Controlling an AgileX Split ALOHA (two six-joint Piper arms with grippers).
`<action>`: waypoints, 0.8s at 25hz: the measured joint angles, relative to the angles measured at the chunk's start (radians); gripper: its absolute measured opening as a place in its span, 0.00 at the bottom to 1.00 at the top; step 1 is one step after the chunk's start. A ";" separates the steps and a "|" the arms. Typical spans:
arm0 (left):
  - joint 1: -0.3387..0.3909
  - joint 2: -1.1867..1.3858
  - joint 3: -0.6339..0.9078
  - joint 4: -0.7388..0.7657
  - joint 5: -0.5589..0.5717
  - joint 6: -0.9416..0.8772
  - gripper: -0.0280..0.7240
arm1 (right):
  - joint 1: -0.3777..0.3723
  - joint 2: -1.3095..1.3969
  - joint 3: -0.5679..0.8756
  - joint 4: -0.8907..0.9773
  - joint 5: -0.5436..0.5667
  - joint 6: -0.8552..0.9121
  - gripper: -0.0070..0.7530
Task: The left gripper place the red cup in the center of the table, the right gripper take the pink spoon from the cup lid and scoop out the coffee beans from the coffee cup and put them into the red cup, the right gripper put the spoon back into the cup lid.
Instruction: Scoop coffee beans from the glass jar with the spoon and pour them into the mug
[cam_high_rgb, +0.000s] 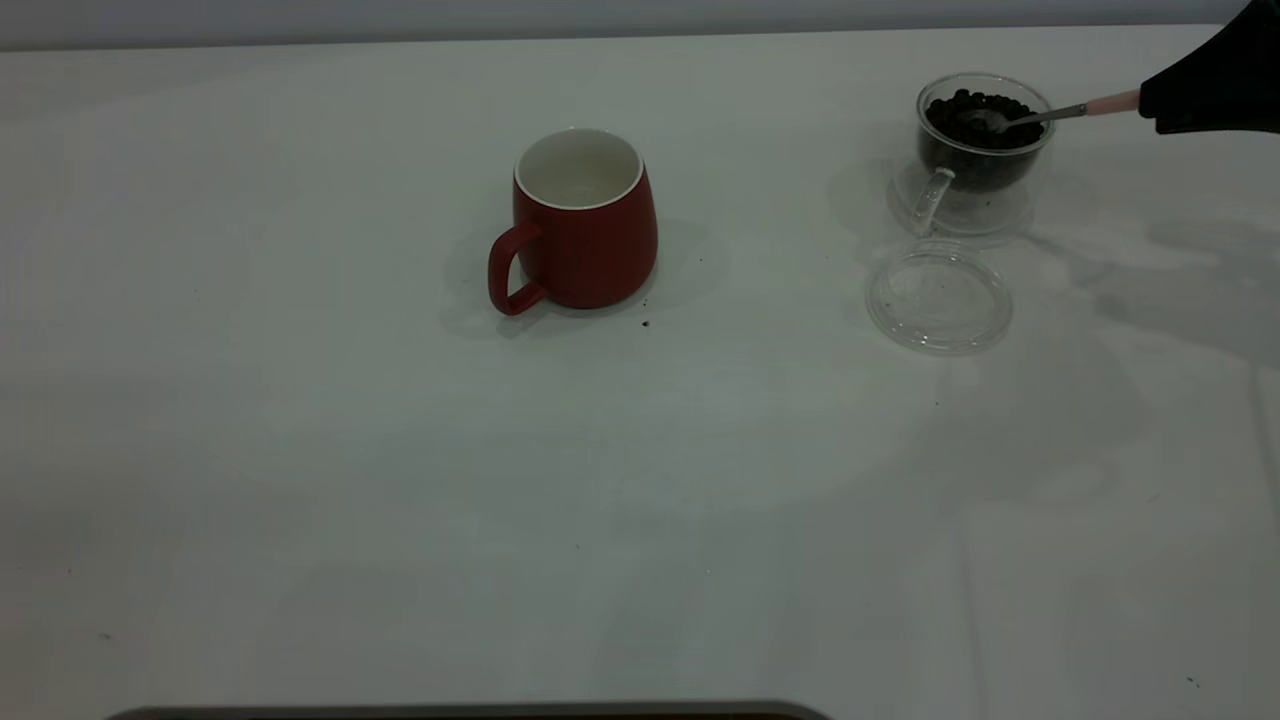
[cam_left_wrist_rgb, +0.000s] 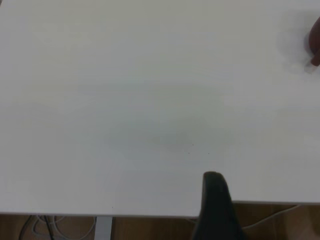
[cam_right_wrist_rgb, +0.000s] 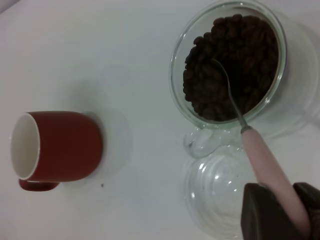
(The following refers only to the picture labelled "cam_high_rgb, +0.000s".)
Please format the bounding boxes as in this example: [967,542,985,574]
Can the metal spoon with pink handle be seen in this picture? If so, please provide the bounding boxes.
[958,89,1144,136]

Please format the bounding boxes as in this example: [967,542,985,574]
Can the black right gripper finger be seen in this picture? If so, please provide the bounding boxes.
[1138,0,1280,122]
[1154,116,1280,137]

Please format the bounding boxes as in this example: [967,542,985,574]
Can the red ceramic mug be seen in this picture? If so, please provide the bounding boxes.
[488,128,659,317]

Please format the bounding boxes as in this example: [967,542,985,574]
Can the clear glass cup with handle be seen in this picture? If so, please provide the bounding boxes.
[888,72,1058,241]

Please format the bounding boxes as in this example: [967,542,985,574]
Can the clear glass saucer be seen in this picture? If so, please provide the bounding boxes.
[865,238,1014,357]

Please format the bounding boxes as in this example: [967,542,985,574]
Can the dark coffee beans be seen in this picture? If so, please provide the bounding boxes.
[920,89,1048,193]

